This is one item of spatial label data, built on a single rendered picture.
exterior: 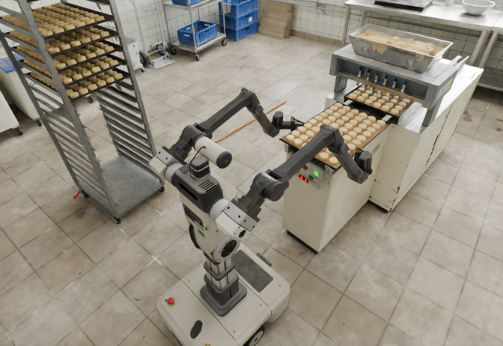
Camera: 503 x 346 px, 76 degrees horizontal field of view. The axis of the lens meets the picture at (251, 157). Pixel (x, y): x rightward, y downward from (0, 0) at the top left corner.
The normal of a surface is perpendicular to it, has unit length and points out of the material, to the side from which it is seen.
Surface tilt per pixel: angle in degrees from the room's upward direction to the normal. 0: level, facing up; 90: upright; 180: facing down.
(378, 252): 0
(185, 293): 0
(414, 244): 0
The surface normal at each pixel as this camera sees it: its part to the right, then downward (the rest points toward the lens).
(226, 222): -0.38, -0.43
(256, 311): -0.03, -0.77
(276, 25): -0.59, 0.16
